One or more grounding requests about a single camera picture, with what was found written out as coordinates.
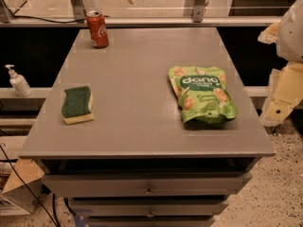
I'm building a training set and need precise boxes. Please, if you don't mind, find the right metal bracket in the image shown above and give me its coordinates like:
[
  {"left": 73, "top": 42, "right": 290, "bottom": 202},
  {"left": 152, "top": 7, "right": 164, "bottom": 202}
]
[{"left": 183, "top": 0, "right": 209, "bottom": 23}]

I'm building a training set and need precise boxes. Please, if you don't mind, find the green rice chip bag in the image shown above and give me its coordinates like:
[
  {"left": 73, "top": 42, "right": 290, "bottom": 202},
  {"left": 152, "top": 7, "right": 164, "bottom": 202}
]
[{"left": 169, "top": 66, "right": 238, "bottom": 125}]

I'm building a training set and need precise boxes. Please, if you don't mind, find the left metal bracket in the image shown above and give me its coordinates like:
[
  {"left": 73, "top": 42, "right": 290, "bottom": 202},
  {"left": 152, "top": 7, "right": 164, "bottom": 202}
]
[{"left": 65, "top": 0, "right": 97, "bottom": 21}]

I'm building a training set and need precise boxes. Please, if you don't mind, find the top grey drawer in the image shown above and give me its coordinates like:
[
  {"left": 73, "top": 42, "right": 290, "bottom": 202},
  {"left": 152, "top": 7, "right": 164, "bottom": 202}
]
[{"left": 42, "top": 172, "right": 252, "bottom": 198}]

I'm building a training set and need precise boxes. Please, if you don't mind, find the green yellow sponge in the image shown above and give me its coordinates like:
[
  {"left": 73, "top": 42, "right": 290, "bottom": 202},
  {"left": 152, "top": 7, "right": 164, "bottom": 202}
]
[{"left": 62, "top": 86, "right": 94, "bottom": 125}]

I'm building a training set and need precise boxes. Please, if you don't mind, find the grey drawer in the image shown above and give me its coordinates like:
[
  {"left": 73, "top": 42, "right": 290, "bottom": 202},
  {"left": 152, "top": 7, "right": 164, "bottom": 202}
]
[
  {"left": 42, "top": 172, "right": 252, "bottom": 198},
  {"left": 69, "top": 196, "right": 227, "bottom": 218}
]

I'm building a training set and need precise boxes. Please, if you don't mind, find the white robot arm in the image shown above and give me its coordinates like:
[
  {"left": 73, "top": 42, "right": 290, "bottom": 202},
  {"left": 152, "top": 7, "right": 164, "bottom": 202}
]
[{"left": 258, "top": 0, "right": 303, "bottom": 127}]

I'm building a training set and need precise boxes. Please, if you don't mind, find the metal bracket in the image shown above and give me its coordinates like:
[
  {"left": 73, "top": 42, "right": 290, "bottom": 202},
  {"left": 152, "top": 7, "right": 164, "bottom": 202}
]
[
  {"left": 65, "top": 0, "right": 97, "bottom": 21},
  {"left": 183, "top": 0, "right": 209, "bottom": 23}
]

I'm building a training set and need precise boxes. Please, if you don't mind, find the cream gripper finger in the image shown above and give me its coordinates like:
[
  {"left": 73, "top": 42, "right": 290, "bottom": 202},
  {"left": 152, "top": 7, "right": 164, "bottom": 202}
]
[
  {"left": 259, "top": 61, "right": 303, "bottom": 127},
  {"left": 258, "top": 22, "right": 279, "bottom": 44}
]

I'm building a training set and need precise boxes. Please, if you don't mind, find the black cable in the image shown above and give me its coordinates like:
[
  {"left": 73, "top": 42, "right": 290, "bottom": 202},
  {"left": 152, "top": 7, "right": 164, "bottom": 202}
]
[{"left": 0, "top": 142, "right": 61, "bottom": 227}]

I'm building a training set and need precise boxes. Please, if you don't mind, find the middle grey drawer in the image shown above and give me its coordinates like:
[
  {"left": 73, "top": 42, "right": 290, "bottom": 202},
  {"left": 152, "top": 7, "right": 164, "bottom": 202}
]
[{"left": 69, "top": 196, "right": 227, "bottom": 218}]

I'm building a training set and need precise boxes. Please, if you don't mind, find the white pump bottle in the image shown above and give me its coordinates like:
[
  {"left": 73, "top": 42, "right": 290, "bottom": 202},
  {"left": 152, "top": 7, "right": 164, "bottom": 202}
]
[{"left": 6, "top": 64, "right": 32, "bottom": 97}]

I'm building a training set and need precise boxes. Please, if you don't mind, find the cardboard box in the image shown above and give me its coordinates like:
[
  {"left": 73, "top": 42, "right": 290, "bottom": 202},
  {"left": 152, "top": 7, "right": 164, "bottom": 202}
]
[{"left": 0, "top": 159, "right": 44, "bottom": 216}]

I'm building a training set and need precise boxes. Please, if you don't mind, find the grey drawer cabinet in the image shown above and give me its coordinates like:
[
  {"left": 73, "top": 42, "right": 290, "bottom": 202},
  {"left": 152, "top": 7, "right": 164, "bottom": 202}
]
[{"left": 21, "top": 28, "right": 275, "bottom": 227}]

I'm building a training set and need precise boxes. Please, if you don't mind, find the red cola can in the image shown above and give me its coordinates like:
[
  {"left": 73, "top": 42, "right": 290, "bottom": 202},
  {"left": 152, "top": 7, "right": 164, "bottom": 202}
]
[{"left": 86, "top": 10, "right": 109, "bottom": 48}]

